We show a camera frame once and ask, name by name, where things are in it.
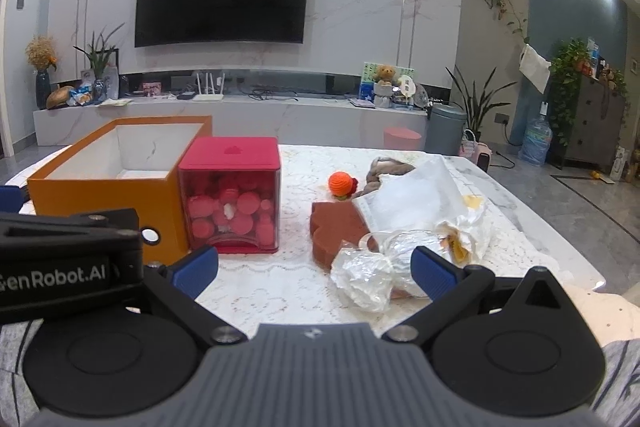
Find white plastic bag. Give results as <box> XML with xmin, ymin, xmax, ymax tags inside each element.
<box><xmin>354</xmin><ymin>155</ymin><xmax>473</xmax><ymax>234</ymax></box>

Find brown knitted yarn piece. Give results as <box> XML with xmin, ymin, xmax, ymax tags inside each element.
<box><xmin>354</xmin><ymin>157</ymin><xmax>416</xmax><ymax>198</ymax></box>

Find orange crochet ball toy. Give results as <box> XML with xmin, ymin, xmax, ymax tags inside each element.
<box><xmin>328</xmin><ymin>171</ymin><xmax>358</xmax><ymax>199</ymax></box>

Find yellow cleaning cloth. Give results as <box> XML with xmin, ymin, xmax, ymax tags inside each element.
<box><xmin>436</xmin><ymin>195</ymin><xmax>491</xmax><ymax>267</ymax></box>

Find red transparent ball box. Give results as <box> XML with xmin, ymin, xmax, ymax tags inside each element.
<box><xmin>178</xmin><ymin>136</ymin><xmax>281</xmax><ymax>254</ymax></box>

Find orange cardboard storage box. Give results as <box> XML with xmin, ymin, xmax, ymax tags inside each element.
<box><xmin>27</xmin><ymin>116</ymin><xmax>213</xmax><ymax>265</ymax></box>

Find pink space heater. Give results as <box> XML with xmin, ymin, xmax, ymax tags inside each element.
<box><xmin>459</xmin><ymin>129</ymin><xmax>492</xmax><ymax>172</ymax></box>

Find blue vase with dried flowers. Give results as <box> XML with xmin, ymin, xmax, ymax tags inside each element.
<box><xmin>25</xmin><ymin>36</ymin><xmax>58</xmax><ymax>109</ymax></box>

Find blue water jug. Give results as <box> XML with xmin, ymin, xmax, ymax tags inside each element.
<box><xmin>518</xmin><ymin>102</ymin><xmax>552</xmax><ymax>166</ymax></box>

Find grey trash bin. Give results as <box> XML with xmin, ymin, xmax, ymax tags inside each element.
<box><xmin>425</xmin><ymin>104</ymin><xmax>466</xmax><ymax>156</ymax></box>

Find green potted plant in vase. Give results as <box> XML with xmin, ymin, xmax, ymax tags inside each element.
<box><xmin>74</xmin><ymin>23</ymin><xmax>125</xmax><ymax>103</ymax></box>

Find tall leafy floor plant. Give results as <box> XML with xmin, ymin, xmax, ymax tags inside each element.
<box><xmin>446</xmin><ymin>67</ymin><xmax>516</xmax><ymax>139</ymax></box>

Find white wifi router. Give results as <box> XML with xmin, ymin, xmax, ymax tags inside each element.
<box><xmin>193</xmin><ymin>72</ymin><xmax>226</xmax><ymax>102</ymax></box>

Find white marble TV console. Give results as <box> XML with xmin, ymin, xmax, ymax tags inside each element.
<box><xmin>34</xmin><ymin>95</ymin><xmax>428</xmax><ymax>148</ymax></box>

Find grey drawer cabinet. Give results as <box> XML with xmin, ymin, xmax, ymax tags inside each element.
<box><xmin>547</xmin><ymin>76</ymin><xmax>626</xmax><ymax>172</ymax></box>

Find teddy bear plush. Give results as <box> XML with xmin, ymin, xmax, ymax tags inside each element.
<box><xmin>374</xmin><ymin>64</ymin><xmax>396</xmax><ymax>86</ymax></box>

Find white hanging tote bag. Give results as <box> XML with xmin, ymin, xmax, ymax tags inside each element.
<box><xmin>518</xmin><ymin>43</ymin><xmax>551</xmax><ymax>94</ymax></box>

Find trailing green ivy plant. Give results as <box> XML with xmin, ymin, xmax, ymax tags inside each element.
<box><xmin>548</xmin><ymin>38</ymin><xmax>589</xmax><ymax>147</ymax></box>

